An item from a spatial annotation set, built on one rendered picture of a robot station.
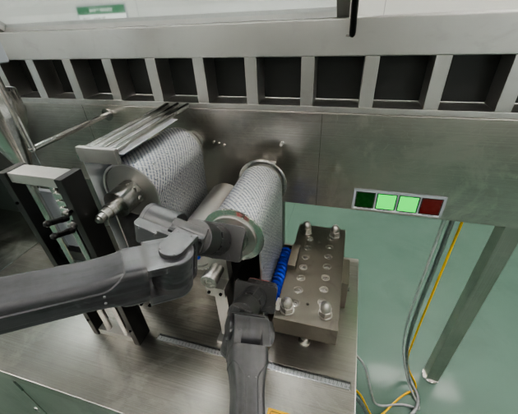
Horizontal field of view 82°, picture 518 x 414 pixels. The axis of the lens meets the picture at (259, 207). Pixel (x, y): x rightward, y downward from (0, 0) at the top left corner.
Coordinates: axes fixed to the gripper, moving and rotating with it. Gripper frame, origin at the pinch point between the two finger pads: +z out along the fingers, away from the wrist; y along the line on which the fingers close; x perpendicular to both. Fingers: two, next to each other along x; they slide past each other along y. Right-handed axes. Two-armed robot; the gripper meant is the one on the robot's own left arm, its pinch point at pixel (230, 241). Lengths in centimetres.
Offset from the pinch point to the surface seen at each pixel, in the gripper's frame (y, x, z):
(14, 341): -64, -41, 16
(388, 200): 36, 20, 30
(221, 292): -2.0, -12.1, 7.8
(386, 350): 65, -46, 132
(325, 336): 23.6, -18.7, 17.6
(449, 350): 85, -32, 100
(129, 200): -23.4, 4.8, -4.0
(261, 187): 2.1, 14.7, 10.5
